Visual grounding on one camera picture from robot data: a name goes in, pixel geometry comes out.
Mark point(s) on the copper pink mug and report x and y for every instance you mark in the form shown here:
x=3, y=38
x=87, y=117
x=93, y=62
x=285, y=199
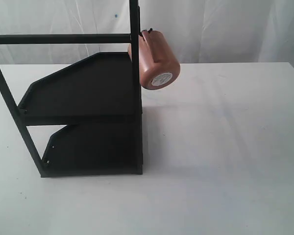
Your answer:
x=158, y=66

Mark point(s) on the black metal shelf rack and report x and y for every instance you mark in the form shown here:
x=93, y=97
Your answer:
x=85, y=119

